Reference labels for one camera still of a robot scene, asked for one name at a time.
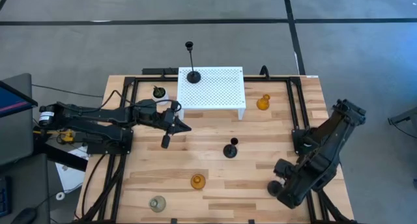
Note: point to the amber ribbed glass candle holder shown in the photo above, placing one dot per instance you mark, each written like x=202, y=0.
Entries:
x=198, y=182
x=262, y=104

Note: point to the yellow clamp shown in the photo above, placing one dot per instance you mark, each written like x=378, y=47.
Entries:
x=68, y=136

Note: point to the short black candlestick holder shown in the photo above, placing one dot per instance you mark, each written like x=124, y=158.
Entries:
x=230, y=151

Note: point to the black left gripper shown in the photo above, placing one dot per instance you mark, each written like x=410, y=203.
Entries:
x=170, y=123

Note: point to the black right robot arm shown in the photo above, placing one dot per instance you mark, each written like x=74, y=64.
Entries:
x=329, y=142

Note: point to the grey box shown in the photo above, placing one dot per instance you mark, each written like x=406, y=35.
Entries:
x=16, y=136

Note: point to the dark monitor with blue screen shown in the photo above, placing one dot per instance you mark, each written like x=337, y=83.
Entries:
x=13, y=102

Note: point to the small plant in white pot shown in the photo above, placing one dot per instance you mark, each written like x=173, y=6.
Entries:
x=159, y=93

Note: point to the dark grey side desk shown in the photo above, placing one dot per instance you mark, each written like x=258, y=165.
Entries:
x=32, y=185

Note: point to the white tape roll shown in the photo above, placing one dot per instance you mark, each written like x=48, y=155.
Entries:
x=56, y=195

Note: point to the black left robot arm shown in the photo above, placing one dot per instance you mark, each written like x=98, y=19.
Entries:
x=97, y=115

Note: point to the tall black candlestick holder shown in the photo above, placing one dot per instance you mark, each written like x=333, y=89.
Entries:
x=193, y=77

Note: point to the clear greenish glass candle holder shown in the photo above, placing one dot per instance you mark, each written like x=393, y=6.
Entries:
x=158, y=204

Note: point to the white perforated metal shelf riser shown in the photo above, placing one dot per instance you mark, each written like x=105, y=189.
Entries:
x=215, y=90

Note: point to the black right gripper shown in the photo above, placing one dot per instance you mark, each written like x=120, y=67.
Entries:
x=290, y=188

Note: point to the black hook-shaped clamp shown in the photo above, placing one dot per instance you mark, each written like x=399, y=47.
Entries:
x=264, y=72

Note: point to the black aluminium table frame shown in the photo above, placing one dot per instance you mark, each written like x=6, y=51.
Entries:
x=277, y=78

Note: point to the dark keyboard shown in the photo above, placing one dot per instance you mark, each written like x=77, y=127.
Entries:
x=3, y=198

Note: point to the black computer mouse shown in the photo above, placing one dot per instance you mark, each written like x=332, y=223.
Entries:
x=24, y=215

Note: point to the white paper sheet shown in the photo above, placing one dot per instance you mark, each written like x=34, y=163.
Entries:
x=70, y=180

